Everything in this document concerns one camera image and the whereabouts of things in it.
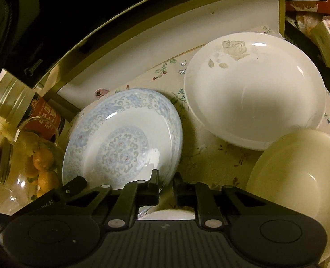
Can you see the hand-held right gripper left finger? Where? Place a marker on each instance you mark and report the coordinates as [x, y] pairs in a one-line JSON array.
[[156, 184]]

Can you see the white plate with rose print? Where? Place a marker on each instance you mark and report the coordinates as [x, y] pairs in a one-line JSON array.
[[254, 95]]

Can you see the jar with ribbed metal lid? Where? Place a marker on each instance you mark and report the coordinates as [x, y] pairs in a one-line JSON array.
[[4, 163]]

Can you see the cream bowl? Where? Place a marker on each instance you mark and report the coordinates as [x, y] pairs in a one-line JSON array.
[[296, 173]]

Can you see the black microwave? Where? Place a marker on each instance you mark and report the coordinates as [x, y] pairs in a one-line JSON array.
[[50, 19]]

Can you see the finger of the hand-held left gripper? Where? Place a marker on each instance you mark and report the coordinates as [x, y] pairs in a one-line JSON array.
[[73, 187]]

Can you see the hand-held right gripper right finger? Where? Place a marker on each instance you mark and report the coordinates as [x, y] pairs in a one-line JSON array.
[[176, 186]]

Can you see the white panel with gold frame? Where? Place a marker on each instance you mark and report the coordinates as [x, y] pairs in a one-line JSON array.
[[153, 42]]

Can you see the dark printed package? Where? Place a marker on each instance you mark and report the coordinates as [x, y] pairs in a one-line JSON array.
[[301, 42]]

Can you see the blue patterned plate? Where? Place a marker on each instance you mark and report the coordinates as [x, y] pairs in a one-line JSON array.
[[120, 139]]

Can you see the pile of kumquats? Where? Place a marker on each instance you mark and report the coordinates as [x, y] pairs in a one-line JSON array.
[[45, 167]]

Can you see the floral tablecloth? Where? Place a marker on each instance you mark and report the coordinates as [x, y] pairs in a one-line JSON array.
[[192, 156]]

